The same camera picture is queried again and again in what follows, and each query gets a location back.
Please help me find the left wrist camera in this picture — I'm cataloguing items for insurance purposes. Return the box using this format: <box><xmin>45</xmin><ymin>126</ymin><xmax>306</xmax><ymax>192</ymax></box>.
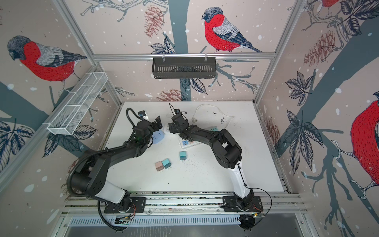
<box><xmin>138</xmin><ymin>110</ymin><xmax>149</xmax><ymax>121</ymax></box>

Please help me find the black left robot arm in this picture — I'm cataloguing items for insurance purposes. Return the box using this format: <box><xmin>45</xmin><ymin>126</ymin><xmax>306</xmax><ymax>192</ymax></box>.
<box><xmin>67</xmin><ymin>108</ymin><xmax>163</xmax><ymax>212</ymax></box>

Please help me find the black wire wall basket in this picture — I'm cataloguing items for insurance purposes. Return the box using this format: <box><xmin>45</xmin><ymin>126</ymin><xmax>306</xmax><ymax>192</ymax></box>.
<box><xmin>152</xmin><ymin>57</ymin><xmax>217</xmax><ymax>79</ymax></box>

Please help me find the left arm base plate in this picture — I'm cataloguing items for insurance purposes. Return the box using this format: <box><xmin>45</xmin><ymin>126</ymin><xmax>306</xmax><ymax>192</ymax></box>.
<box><xmin>104</xmin><ymin>196</ymin><xmax>147</xmax><ymax>214</ymax></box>

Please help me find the pink USB charger plug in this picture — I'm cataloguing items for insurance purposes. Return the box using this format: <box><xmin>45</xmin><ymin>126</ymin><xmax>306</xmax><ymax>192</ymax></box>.
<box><xmin>155</xmin><ymin>161</ymin><xmax>164</xmax><ymax>172</ymax></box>

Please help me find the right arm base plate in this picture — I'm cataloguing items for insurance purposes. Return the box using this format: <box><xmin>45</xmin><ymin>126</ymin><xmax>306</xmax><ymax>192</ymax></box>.
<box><xmin>221</xmin><ymin>196</ymin><xmax>264</xmax><ymax>212</ymax></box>

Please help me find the blue square power socket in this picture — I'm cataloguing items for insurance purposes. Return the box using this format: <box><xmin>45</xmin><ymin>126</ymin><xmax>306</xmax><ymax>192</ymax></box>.
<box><xmin>152</xmin><ymin>130</ymin><xmax>165</xmax><ymax>144</ymax></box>

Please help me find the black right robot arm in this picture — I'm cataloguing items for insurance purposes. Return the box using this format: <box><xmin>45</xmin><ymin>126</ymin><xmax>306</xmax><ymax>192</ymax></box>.
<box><xmin>169</xmin><ymin>113</ymin><xmax>264</xmax><ymax>213</ymax></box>

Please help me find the white multicolour power strip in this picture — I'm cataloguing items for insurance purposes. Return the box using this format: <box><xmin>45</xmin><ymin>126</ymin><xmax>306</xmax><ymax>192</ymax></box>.
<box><xmin>178</xmin><ymin>103</ymin><xmax>235</xmax><ymax>149</ymax></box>

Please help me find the teal charger beside pink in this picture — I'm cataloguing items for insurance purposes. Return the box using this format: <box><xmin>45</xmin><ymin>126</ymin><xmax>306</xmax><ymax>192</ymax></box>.
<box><xmin>162</xmin><ymin>159</ymin><xmax>171</xmax><ymax>169</ymax></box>

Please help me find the white square power socket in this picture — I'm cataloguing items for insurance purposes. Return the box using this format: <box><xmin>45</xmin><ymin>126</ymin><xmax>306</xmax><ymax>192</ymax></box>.
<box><xmin>163</xmin><ymin>124</ymin><xmax>170</xmax><ymax>134</ymax></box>

